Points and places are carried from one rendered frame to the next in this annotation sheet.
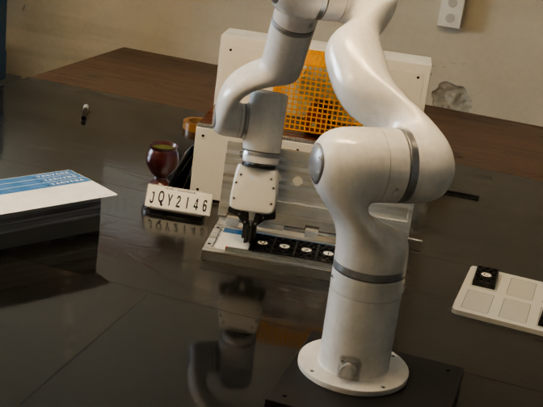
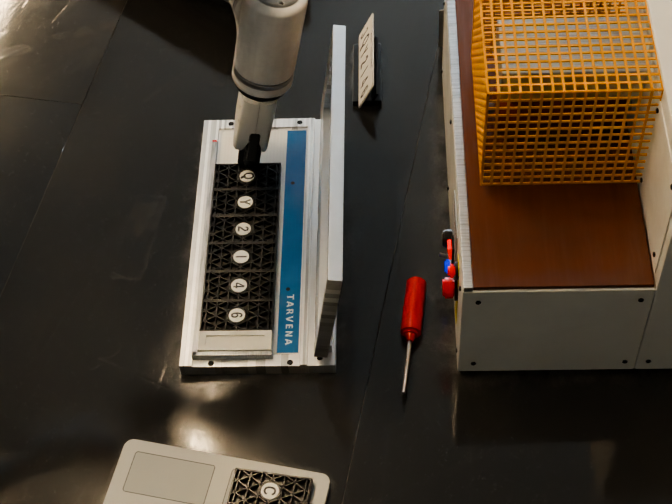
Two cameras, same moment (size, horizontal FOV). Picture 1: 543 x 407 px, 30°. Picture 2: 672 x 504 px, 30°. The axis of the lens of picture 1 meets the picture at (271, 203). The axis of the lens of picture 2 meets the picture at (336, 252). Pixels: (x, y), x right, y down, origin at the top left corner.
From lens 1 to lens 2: 255 cm
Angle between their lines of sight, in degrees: 74
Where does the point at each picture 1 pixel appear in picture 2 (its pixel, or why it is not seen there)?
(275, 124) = (244, 40)
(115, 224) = not seen: hidden behind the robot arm
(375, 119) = not seen: outside the picture
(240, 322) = (20, 199)
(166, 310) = (33, 128)
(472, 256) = (399, 483)
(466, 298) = (175, 461)
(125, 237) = not seen: hidden behind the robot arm
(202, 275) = (151, 141)
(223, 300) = (79, 174)
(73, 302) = (30, 50)
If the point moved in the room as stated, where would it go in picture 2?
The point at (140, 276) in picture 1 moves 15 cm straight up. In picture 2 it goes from (124, 86) to (106, 16)
